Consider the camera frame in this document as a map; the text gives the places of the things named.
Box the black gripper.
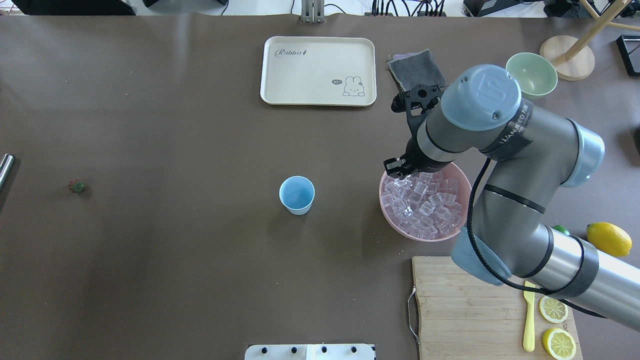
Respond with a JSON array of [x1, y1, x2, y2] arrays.
[[383, 84, 457, 178]]

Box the clear ice cubes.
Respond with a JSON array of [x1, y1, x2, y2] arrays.
[[382, 171, 463, 239]]

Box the light blue plastic cup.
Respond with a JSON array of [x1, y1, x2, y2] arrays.
[[278, 175, 316, 215]]

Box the red strawberry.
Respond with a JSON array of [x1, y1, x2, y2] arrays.
[[67, 179, 86, 194]]

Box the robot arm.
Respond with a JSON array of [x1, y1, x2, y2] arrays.
[[384, 64, 640, 330]]

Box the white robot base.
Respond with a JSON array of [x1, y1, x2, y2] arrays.
[[244, 342, 377, 360]]

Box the wooden cup stand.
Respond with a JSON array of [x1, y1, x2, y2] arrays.
[[539, 0, 640, 81]]

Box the pink bowl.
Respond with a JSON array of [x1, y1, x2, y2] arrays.
[[379, 161, 473, 243]]

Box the grey folded cloth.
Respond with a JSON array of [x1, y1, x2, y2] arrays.
[[387, 48, 447, 92]]

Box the cream rabbit serving tray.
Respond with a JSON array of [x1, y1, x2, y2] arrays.
[[260, 36, 377, 107]]

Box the wooden cutting board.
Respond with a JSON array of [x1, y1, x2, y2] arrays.
[[412, 256, 555, 360]]

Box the green ceramic bowl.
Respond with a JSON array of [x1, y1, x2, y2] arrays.
[[505, 52, 558, 100]]

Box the green lime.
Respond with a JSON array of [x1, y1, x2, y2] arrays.
[[551, 224, 571, 236]]

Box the lemon half upper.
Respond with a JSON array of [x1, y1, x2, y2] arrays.
[[538, 295, 570, 324]]

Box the lemon half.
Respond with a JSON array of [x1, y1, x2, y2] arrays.
[[538, 295, 570, 324], [542, 327, 578, 360]]

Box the yellow plastic knife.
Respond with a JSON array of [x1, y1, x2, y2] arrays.
[[522, 281, 536, 353]]

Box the yellow lemon far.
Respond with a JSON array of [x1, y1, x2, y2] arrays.
[[586, 222, 633, 257]]

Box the lemon half lower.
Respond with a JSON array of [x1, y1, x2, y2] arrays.
[[542, 327, 578, 360]]

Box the steel muddler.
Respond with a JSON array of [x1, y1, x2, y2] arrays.
[[0, 153, 15, 191]]

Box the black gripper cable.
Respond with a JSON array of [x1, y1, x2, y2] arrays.
[[466, 157, 608, 319]]

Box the black tray frame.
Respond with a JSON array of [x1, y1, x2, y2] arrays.
[[615, 34, 640, 77]]

